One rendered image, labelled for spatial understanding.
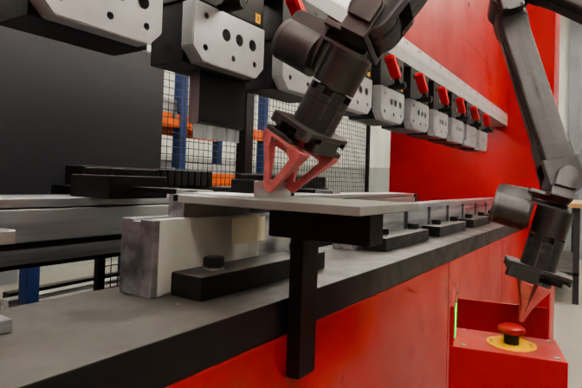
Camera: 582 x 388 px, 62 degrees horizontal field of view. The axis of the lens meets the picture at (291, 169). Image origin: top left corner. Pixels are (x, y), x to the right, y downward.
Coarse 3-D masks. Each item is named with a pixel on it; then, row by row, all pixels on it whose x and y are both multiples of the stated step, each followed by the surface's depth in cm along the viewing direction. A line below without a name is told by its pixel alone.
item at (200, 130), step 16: (192, 80) 68; (208, 80) 68; (224, 80) 71; (192, 96) 68; (208, 96) 69; (224, 96) 71; (240, 96) 74; (192, 112) 68; (208, 112) 69; (224, 112) 72; (240, 112) 74; (192, 128) 68; (208, 128) 70; (224, 128) 73; (240, 128) 75
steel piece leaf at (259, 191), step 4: (256, 184) 62; (260, 184) 63; (280, 184) 67; (284, 184) 67; (256, 188) 62; (260, 188) 63; (276, 188) 66; (280, 188) 67; (284, 188) 67; (228, 192) 74; (232, 192) 74; (256, 192) 62; (260, 192) 63; (264, 192) 64; (268, 192) 64; (272, 192) 65; (276, 192) 66; (280, 192) 67; (284, 192) 67; (288, 192) 68; (228, 196) 64; (232, 196) 64; (236, 196) 63; (240, 196) 63; (244, 196) 63; (248, 196) 62; (252, 196) 62; (256, 196) 62; (260, 196) 63; (264, 196) 64; (268, 196) 64; (272, 196) 65; (276, 196) 66; (280, 196) 67; (284, 196) 67; (288, 196) 68
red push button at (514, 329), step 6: (504, 324) 75; (510, 324) 75; (516, 324) 76; (504, 330) 74; (510, 330) 74; (516, 330) 73; (522, 330) 74; (504, 336) 75; (510, 336) 74; (516, 336) 74; (504, 342) 75; (510, 342) 74; (516, 342) 74
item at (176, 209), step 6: (174, 198) 66; (174, 204) 65; (180, 204) 65; (168, 210) 66; (174, 210) 65; (180, 210) 65; (252, 210) 77; (258, 210) 78; (264, 210) 79; (174, 216) 65; (180, 216) 65
